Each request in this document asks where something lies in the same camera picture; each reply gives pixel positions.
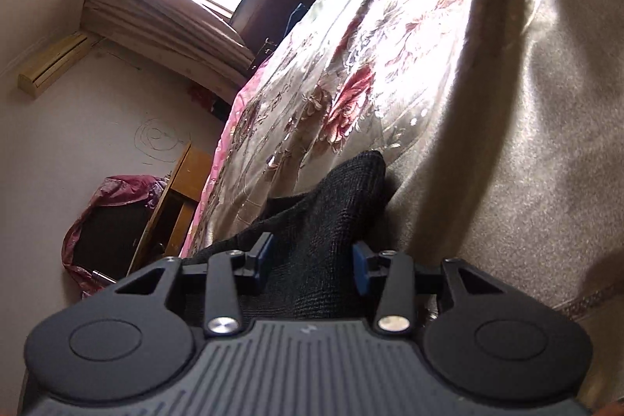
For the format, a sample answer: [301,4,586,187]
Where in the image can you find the dark grey knit pants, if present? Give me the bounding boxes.
[183,151,386,323]

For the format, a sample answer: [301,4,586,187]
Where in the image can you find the pink plastic bag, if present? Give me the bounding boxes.
[61,175,167,298]

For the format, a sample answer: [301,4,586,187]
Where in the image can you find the wooden desk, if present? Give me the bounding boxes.
[127,143,211,274]

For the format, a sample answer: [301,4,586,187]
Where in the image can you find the floral satin bedspread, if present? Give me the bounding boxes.
[183,0,623,407]

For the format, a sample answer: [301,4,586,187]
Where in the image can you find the left beige curtain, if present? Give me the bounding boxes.
[80,0,254,103]

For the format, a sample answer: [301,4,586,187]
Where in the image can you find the blue object by bench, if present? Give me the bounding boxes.
[285,3,309,36]

